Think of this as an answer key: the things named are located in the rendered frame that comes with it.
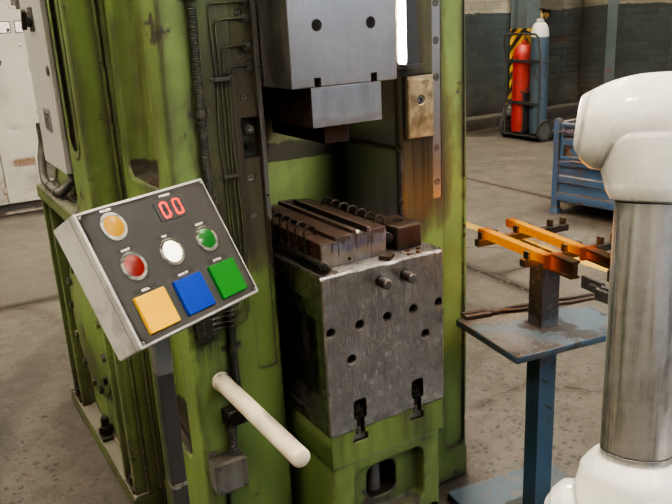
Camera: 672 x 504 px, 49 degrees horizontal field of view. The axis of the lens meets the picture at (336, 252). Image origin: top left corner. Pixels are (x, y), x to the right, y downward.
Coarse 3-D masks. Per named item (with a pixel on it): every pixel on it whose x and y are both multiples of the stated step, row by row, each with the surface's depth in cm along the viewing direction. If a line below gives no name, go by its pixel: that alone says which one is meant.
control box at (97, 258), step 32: (160, 192) 153; (192, 192) 160; (64, 224) 139; (96, 224) 140; (128, 224) 145; (160, 224) 150; (192, 224) 156; (224, 224) 163; (96, 256) 137; (160, 256) 147; (192, 256) 153; (224, 256) 159; (96, 288) 139; (128, 288) 139; (256, 288) 162; (128, 320) 137; (192, 320) 147; (128, 352) 139
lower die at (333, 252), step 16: (288, 208) 220; (320, 208) 214; (336, 208) 216; (320, 224) 201; (336, 224) 197; (368, 224) 198; (320, 240) 190; (336, 240) 189; (352, 240) 191; (368, 240) 194; (384, 240) 197; (320, 256) 187; (336, 256) 190; (352, 256) 192; (368, 256) 195
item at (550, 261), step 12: (480, 228) 214; (492, 240) 208; (504, 240) 202; (516, 240) 201; (540, 252) 190; (552, 264) 186; (564, 264) 182; (576, 264) 179; (564, 276) 182; (576, 276) 180
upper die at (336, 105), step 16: (272, 96) 193; (288, 96) 185; (304, 96) 178; (320, 96) 177; (336, 96) 179; (352, 96) 181; (368, 96) 184; (272, 112) 195; (288, 112) 187; (304, 112) 180; (320, 112) 178; (336, 112) 180; (352, 112) 182; (368, 112) 185
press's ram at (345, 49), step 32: (256, 0) 179; (288, 0) 167; (320, 0) 171; (352, 0) 175; (384, 0) 180; (288, 32) 169; (320, 32) 173; (352, 32) 177; (384, 32) 182; (288, 64) 171; (320, 64) 175; (352, 64) 179; (384, 64) 184
